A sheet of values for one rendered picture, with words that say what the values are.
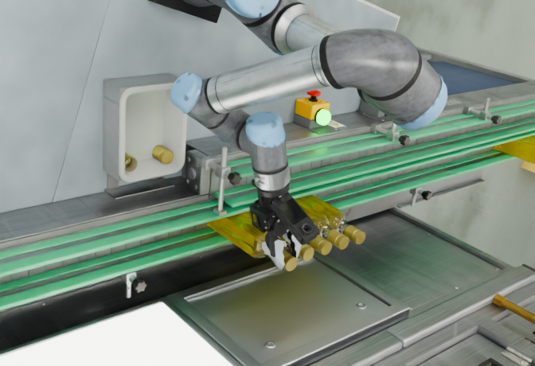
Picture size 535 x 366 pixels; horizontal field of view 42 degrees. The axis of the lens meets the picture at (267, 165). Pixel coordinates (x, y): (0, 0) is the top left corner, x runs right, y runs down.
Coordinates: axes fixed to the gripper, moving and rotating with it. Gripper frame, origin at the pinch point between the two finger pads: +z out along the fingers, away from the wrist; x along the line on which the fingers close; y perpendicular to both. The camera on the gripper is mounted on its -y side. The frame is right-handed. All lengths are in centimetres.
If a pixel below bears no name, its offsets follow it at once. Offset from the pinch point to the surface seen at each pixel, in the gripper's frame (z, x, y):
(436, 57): 29, -163, 89
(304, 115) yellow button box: -9, -39, 36
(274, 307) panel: 12.0, 4.4, 2.2
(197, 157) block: -16.7, 1.1, 29.8
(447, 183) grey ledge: 37, -94, 29
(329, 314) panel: 14.5, -4.4, -6.9
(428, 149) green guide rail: 15, -77, 24
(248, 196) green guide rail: -5.2, -6.3, 21.6
